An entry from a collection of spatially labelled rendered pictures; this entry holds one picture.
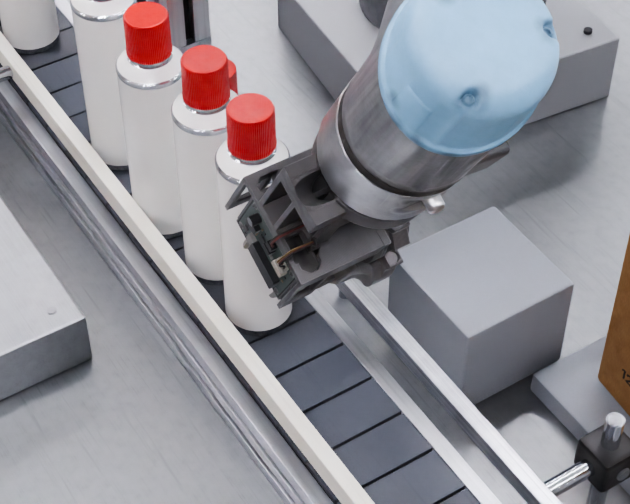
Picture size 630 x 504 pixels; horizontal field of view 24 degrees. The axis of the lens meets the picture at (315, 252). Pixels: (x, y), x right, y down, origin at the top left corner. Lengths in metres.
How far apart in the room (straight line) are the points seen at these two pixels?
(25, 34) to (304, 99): 0.26
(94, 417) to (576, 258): 0.42
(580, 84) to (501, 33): 0.72
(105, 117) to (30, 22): 0.18
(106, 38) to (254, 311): 0.24
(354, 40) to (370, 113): 0.66
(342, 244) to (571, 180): 0.51
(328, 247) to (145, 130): 0.31
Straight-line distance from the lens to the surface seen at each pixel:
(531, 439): 1.12
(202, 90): 1.01
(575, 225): 1.27
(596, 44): 1.35
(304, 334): 1.10
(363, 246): 0.83
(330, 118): 0.75
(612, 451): 0.94
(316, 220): 0.76
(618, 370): 1.10
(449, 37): 0.64
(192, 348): 1.11
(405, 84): 0.65
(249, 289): 1.06
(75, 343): 1.14
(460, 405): 0.96
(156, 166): 1.12
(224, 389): 1.08
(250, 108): 0.98
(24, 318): 1.14
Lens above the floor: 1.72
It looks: 46 degrees down
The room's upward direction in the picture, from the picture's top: straight up
